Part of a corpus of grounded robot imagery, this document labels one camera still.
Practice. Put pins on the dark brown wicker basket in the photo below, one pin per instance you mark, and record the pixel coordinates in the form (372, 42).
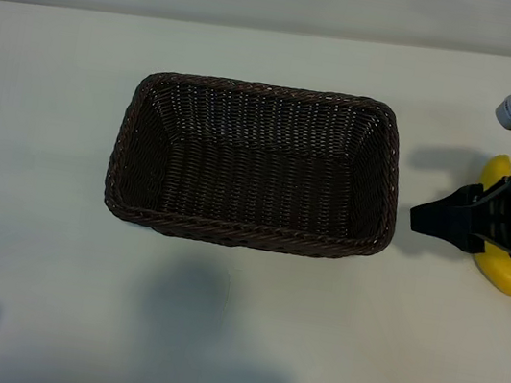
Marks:
(257, 177)

